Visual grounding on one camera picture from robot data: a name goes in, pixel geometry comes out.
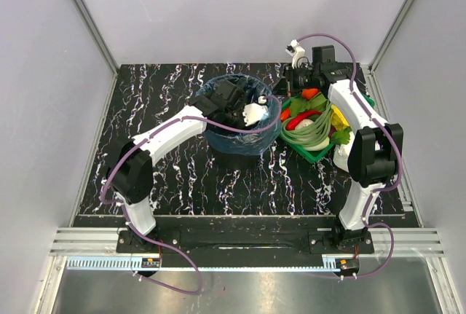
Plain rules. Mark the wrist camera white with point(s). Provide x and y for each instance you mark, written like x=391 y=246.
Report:
x=296 y=51
x=255 y=112

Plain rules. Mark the green long beans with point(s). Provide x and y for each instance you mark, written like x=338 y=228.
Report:
x=312 y=134

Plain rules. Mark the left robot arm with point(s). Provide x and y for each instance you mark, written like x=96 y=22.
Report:
x=131 y=172

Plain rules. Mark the detached blue trash bag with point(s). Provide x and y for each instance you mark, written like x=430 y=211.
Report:
x=252 y=144

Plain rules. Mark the red chili pepper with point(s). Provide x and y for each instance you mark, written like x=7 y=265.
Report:
x=292 y=125

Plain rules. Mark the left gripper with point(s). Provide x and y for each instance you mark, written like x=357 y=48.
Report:
x=239 y=108

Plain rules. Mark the green vegetable basket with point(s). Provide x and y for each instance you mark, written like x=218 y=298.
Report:
x=311 y=157

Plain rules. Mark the yellow white cabbage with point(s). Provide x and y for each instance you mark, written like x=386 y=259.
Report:
x=338 y=121

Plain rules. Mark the orange carrot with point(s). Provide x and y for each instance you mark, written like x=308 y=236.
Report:
x=309 y=94

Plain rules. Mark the green leafy vegetable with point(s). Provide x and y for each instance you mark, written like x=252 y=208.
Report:
x=341 y=137

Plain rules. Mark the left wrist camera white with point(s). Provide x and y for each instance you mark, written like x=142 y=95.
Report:
x=255 y=112

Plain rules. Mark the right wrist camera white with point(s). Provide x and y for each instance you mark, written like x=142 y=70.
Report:
x=296 y=51

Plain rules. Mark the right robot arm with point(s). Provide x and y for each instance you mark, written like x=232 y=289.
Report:
x=374 y=162

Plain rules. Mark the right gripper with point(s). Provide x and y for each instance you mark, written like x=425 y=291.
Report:
x=287 y=87

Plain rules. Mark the white crumpled paper ball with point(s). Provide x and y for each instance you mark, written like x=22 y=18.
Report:
x=340 y=157

